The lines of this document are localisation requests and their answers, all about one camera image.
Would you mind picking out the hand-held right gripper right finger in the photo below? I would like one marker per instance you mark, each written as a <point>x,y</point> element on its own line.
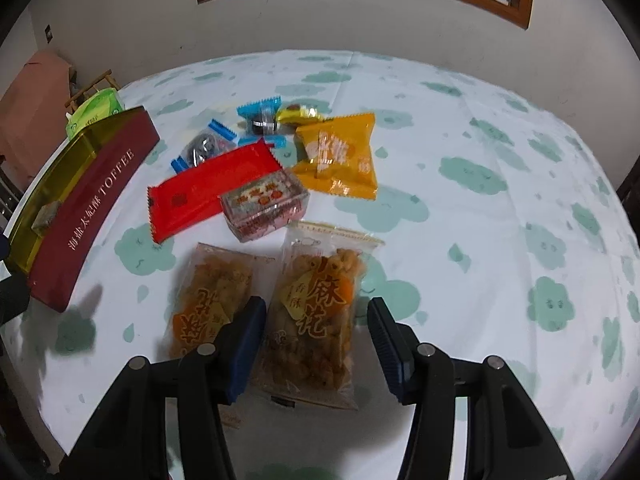
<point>387,355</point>

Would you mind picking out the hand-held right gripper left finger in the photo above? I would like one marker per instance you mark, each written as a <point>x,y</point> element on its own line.
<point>247,350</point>

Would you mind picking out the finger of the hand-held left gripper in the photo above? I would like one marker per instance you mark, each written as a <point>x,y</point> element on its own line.
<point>4,249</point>
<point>12,300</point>

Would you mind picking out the small clear snack packet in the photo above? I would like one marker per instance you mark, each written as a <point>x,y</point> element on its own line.
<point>46,217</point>

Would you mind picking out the clear fried twist snack bag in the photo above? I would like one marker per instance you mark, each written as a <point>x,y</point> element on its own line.
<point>205,300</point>
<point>310,300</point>

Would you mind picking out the dark red gift box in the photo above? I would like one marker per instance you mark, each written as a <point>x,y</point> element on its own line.
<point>100,185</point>

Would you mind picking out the clear red-print snack box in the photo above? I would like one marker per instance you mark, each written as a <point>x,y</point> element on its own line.
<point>265,205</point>

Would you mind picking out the red snack packet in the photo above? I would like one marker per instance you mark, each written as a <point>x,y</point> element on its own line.
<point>190,200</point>

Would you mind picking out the orange-yellow snack bag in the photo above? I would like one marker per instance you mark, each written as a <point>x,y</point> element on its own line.
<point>335,155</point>

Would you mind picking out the blue cookie packet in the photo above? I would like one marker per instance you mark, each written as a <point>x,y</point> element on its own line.
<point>202,147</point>
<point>260,120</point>

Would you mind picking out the small yellow snack packet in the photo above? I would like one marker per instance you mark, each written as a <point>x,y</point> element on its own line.
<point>295,114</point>

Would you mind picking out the cloud-print tablecloth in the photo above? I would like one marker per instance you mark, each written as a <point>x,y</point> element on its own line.
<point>475,235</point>

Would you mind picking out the pink cloth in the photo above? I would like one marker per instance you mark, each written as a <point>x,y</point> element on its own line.
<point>35,90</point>

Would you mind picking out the green tissue pack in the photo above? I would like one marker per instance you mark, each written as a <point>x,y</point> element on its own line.
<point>97,107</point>

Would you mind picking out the wooden chair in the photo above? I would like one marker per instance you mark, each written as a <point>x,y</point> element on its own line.
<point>97,82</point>

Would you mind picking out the dark wall switch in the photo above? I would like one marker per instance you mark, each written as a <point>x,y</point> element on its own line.
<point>48,34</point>

